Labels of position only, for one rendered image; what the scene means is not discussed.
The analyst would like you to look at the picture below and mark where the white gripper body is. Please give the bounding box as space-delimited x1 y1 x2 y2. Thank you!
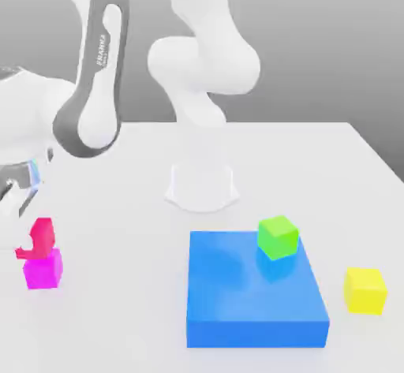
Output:
0 187 40 250

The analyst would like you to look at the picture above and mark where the small red cube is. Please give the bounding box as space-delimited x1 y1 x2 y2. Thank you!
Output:
14 217 57 261

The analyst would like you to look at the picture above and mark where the small magenta cube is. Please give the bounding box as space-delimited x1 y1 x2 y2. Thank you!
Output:
22 248 64 291

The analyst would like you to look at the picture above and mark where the small green cube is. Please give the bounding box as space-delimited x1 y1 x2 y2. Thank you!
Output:
256 214 300 261

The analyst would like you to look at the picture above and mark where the small yellow cube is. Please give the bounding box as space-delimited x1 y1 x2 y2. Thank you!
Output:
343 267 388 316

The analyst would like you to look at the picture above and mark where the large blue box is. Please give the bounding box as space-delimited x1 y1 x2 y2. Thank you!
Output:
185 229 331 349

